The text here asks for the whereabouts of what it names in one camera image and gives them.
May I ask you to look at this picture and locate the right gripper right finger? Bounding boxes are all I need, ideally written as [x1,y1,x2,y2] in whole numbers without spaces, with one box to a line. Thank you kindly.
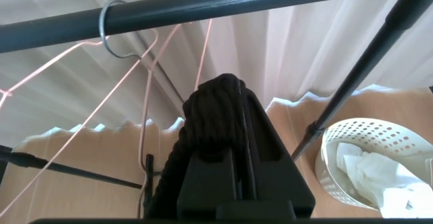
[241,84,316,219]

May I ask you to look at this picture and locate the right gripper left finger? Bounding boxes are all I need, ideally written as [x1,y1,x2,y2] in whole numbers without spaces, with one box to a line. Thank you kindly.
[177,148,240,219]

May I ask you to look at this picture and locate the black shorts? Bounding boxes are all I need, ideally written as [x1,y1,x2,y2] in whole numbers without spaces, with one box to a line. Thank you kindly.
[145,73,248,220]

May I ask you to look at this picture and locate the pink clothes hanger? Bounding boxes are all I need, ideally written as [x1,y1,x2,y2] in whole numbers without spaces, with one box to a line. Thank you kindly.
[137,18,214,218]
[0,0,160,217]

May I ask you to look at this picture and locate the white laundry basket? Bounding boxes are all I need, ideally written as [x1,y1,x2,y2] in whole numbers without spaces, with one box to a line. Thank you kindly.
[314,117,433,218]

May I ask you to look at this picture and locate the black clothes rack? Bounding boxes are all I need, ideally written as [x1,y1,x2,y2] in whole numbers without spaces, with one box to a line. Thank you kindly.
[0,0,433,218]

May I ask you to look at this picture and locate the white garment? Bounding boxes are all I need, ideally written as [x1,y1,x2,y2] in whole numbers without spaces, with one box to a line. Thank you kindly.
[336,141,433,219]

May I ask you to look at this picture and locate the beige curtain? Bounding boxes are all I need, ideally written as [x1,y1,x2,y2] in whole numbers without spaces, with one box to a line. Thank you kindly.
[0,0,433,147]

